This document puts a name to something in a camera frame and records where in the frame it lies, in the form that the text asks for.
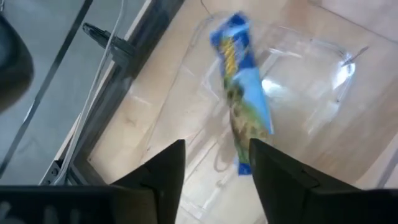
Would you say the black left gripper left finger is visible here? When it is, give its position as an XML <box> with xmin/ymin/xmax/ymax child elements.
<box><xmin>111</xmin><ymin>139</ymin><xmax>187</xmax><ymax>224</ymax></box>

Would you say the black aluminium table frame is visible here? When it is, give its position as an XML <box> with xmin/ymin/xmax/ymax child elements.
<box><xmin>39</xmin><ymin>0</ymin><xmax>187</xmax><ymax>187</ymax></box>

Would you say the black clamp lever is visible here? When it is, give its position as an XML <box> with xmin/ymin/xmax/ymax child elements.
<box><xmin>81</xmin><ymin>22</ymin><xmax>136</xmax><ymax>68</ymax></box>

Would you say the white cable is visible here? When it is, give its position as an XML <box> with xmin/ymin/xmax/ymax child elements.
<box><xmin>52</xmin><ymin>0</ymin><xmax>127</xmax><ymax>186</ymax></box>

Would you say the clear plastic bin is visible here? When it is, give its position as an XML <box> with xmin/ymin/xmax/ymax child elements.
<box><xmin>139</xmin><ymin>11</ymin><xmax>371</xmax><ymax>224</ymax></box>

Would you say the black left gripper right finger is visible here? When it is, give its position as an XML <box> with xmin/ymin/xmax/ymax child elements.
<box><xmin>248</xmin><ymin>138</ymin><xmax>360</xmax><ymax>224</ymax></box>

